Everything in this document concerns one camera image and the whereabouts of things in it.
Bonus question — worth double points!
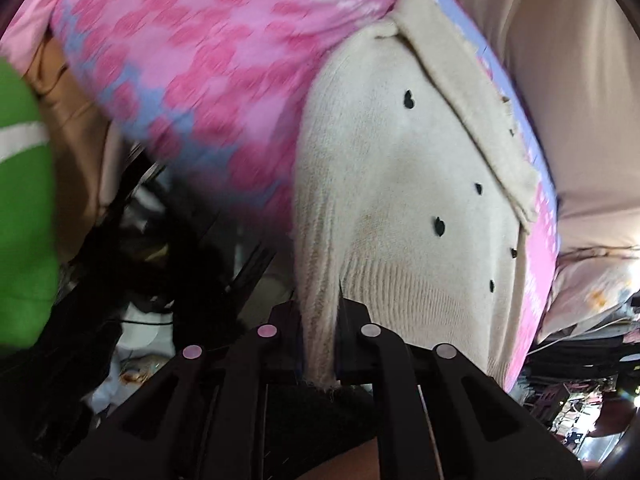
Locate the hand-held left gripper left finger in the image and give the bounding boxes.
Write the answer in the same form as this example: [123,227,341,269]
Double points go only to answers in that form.
[59,299,306,480]

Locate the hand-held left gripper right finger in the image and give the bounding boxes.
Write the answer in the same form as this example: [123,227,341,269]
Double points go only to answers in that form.
[334,282,586,480]

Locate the cream knit sweater black dots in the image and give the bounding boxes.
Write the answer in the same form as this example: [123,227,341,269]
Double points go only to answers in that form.
[291,0,540,395]

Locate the black clutter pile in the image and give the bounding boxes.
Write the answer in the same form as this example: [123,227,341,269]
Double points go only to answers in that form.
[0,140,301,480]

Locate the floral pillow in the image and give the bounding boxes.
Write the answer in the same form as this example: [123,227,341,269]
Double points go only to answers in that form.
[537,246,640,345]

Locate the pink checkered blanket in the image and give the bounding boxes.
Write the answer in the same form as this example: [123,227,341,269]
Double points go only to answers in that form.
[0,0,560,395]

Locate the green cloth white stripe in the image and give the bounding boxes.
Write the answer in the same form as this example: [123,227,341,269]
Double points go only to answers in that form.
[0,56,61,353]

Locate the tan cloth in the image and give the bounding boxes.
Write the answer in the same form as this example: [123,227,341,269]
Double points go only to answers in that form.
[24,35,128,266]

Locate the beige bed sheet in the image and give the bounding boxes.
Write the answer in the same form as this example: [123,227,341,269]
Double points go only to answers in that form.
[430,0,640,258]

